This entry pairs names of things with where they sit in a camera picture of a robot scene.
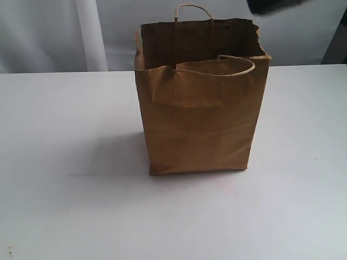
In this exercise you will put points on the white backdrop curtain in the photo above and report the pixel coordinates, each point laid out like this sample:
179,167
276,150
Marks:
80,36

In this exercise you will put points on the brown paper bag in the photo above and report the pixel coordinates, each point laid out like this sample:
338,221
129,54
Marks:
200,86

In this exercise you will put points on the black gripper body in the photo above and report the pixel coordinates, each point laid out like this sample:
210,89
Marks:
264,7

